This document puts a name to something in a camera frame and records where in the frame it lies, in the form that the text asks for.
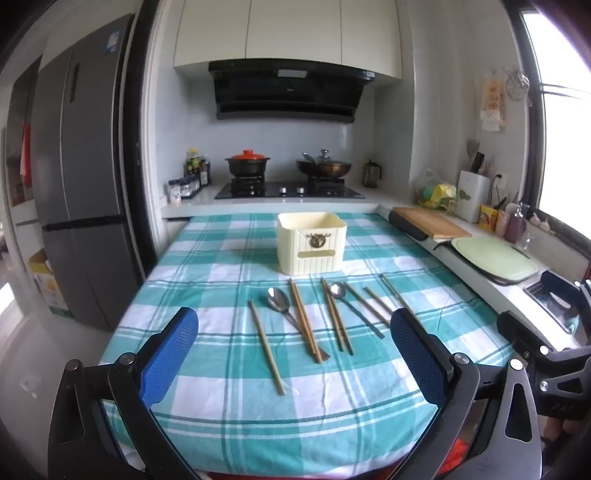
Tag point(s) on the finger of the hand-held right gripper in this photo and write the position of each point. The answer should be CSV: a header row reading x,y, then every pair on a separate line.
x,y
519,332
554,288

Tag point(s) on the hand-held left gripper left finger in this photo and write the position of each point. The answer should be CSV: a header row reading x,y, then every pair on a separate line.
x,y
171,350

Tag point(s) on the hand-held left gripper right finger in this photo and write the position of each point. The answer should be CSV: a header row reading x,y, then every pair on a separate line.
x,y
415,355

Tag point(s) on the wooden chopstick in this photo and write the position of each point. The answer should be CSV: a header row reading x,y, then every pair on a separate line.
x,y
332,314
378,301
341,323
303,323
267,348
369,303
390,287
308,323

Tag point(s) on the steel spoon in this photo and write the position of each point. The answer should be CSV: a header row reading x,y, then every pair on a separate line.
x,y
337,290
278,300

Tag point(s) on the cream ribbed storage box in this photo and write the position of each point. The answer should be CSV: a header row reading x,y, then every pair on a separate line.
x,y
309,254

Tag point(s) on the person's right hand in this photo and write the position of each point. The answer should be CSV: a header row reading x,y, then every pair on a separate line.
x,y
553,431

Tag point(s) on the steel sink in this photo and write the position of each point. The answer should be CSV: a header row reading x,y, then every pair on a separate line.
x,y
542,300

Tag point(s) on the green cutting board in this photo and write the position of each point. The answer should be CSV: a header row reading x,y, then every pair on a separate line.
x,y
496,258

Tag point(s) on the purple cup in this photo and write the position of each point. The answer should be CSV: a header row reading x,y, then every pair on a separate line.
x,y
515,228

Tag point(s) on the teal plaid tablecloth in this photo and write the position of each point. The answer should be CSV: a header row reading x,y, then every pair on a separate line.
x,y
231,415

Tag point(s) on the yellow seasoning packet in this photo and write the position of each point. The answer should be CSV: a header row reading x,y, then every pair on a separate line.
x,y
488,218

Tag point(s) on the white utensil holder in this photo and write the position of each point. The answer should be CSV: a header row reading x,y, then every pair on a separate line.
x,y
473,196

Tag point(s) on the wooden cutting board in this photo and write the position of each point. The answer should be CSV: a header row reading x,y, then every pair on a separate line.
x,y
431,221

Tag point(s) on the cardboard box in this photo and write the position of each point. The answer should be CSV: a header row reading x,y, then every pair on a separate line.
x,y
51,286

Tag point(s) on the plastic bag yellow green contents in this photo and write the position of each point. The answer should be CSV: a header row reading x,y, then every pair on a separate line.
x,y
434,191

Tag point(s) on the spice jar white label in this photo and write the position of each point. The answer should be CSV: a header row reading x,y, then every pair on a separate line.
x,y
174,191

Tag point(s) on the kitchen spatula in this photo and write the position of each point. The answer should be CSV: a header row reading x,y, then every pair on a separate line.
x,y
472,148

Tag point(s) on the clear spice jar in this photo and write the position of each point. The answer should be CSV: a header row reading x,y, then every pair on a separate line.
x,y
195,183
185,187

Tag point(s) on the dark soy sauce bottle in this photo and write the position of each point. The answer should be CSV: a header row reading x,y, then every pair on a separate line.
x,y
204,171

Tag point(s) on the glass french press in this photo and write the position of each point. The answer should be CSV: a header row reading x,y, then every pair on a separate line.
x,y
372,174

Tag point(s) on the sauce bottle yellow cap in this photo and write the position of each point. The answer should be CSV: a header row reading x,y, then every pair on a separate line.
x,y
192,161

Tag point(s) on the black gas stove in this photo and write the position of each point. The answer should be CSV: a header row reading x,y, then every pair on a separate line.
x,y
286,189

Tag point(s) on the black clay pot red lid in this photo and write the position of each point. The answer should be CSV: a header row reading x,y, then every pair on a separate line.
x,y
247,166

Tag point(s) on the dark wok with glass lid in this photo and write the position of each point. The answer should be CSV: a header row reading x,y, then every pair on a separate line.
x,y
325,168

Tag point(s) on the grey refrigerator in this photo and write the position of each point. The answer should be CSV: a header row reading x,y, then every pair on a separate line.
x,y
83,161

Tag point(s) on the red hanging cloth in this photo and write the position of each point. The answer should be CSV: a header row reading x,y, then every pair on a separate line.
x,y
26,152

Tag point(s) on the black range hood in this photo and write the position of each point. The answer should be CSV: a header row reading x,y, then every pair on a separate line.
x,y
286,92

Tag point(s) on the white wall outlet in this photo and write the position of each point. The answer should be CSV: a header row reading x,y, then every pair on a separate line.
x,y
500,180

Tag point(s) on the window frame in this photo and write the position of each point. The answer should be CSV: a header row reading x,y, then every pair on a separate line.
x,y
538,138

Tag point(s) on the hanging wall calendar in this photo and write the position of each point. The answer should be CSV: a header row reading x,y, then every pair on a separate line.
x,y
491,101

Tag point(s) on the white wall cabinet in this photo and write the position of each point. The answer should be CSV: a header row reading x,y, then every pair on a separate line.
x,y
286,32

